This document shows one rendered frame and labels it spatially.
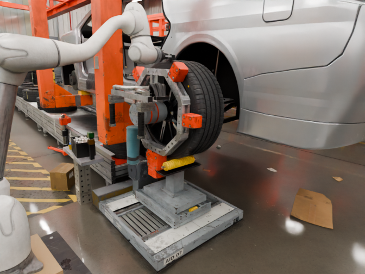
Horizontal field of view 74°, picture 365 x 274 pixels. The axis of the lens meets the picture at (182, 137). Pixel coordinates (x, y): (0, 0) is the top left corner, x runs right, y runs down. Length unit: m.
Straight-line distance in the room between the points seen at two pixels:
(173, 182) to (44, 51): 1.21
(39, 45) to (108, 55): 0.98
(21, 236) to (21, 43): 0.64
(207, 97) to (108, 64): 0.81
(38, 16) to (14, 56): 2.84
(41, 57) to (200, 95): 0.81
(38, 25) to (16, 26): 10.80
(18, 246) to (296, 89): 1.37
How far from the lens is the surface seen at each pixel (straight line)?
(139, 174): 1.97
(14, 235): 1.03
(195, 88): 1.41
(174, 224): 1.72
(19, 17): 14.65
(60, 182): 2.50
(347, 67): 1.37
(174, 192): 1.84
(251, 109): 1.54
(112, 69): 1.92
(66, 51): 1.03
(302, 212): 2.36
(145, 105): 1.30
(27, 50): 0.96
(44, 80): 3.75
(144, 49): 1.26
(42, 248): 1.22
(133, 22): 1.28
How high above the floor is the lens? 1.13
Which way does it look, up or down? 16 degrees down
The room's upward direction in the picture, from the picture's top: 3 degrees clockwise
